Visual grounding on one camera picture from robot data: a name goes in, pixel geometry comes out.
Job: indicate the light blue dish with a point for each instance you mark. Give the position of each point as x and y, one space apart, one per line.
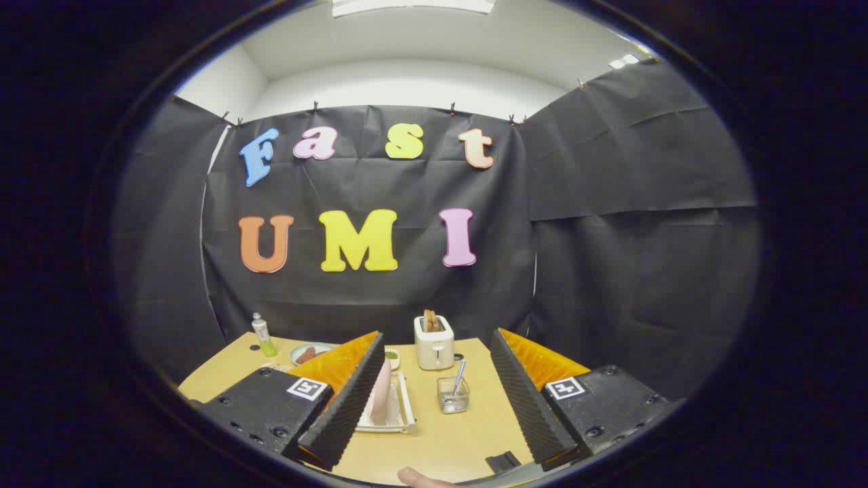
325 348

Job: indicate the pink plate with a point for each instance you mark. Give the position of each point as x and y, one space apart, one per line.
381 396

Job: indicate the brown sausage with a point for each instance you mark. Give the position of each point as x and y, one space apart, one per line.
305 355

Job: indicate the white dish rack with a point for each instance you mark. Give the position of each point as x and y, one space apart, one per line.
400 413

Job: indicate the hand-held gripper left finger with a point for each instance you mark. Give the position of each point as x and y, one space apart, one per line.
352 393

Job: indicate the green liquid bottle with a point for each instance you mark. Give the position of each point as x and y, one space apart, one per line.
265 342

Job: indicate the toast slices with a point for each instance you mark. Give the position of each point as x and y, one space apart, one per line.
430 320

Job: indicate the black table clamp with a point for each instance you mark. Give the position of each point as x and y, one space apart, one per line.
503 462

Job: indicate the cream toaster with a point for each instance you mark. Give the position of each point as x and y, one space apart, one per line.
434 352

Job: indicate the white divided condiment tray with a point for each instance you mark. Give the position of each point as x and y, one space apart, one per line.
392 356

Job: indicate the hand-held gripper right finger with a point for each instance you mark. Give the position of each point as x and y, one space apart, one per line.
525 400

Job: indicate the ceiling light panel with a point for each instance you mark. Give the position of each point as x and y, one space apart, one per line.
413 5

